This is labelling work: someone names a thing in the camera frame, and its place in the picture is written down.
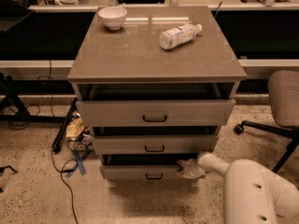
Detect grey office chair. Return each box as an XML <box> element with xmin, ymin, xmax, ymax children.
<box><xmin>234</xmin><ymin>70</ymin><xmax>299</xmax><ymax>173</ymax></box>

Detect grey middle drawer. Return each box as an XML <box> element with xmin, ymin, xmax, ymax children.
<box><xmin>92</xmin><ymin>134</ymin><xmax>218</xmax><ymax>154</ymax></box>

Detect grey drawer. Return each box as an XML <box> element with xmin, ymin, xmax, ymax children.
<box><xmin>92</xmin><ymin>134</ymin><xmax>218</xmax><ymax>154</ymax></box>
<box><xmin>100</xmin><ymin>153</ymin><xmax>197</xmax><ymax>180</ymax></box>
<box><xmin>77</xmin><ymin>99</ymin><xmax>235</xmax><ymax>127</ymax></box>

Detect blue tape cross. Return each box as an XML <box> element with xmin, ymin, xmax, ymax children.
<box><xmin>65</xmin><ymin>150</ymin><xmax>92</xmax><ymax>177</ymax></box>

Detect black clip on floor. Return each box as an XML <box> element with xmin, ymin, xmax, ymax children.
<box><xmin>0</xmin><ymin>165</ymin><xmax>19</xmax><ymax>194</ymax></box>

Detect grey bottom drawer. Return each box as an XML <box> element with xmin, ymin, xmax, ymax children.
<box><xmin>100</xmin><ymin>153</ymin><xmax>197</xmax><ymax>180</ymax></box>

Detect black floor cable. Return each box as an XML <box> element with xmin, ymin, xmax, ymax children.
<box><xmin>50</xmin><ymin>147</ymin><xmax>80</xmax><ymax>224</ymax></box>

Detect black power strip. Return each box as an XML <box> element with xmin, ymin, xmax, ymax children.
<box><xmin>51</xmin><ymin>98</ymin><xmax>77</xmax><ymax>153</ymax></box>

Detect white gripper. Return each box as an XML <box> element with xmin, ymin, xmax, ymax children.
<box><xmin>177</xmin><ymin>159</ymin><xmax>206</xmax><ymax>179</ymax></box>

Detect grey drawer cabinet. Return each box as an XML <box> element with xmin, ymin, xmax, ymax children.
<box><xmin>67</xmin><ymin>6</ymin><xmax>248</xmax><ymax>179</ymax></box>

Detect white plastic bottle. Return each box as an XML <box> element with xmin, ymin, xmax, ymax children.
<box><xmin>159</xmin><ymin>23</ymin><xmax>203</xmax><ymax>50</ymax></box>

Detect black desk leg frame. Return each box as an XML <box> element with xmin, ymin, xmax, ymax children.
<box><xmin>0</xmin><ymin>73</ymin><xmax>65</xmax><ymax>123</ymax></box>

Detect white ceramic bowl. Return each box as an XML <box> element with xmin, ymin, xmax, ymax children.
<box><xmin>98</xmin><ymin>7</ymin><xmax>127</xmax><ymax>30</ymax></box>

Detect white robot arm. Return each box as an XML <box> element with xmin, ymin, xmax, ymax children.
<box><xmin>178</xmin><ymin>152</ymin><xmax>299</xmax><ymax>224</ymax></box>

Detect grey top drawer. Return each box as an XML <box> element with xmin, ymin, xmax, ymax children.
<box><xmin>77</xmin><ymin>99</ymin><xmax>235</xmax><ymax>127</ymax></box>

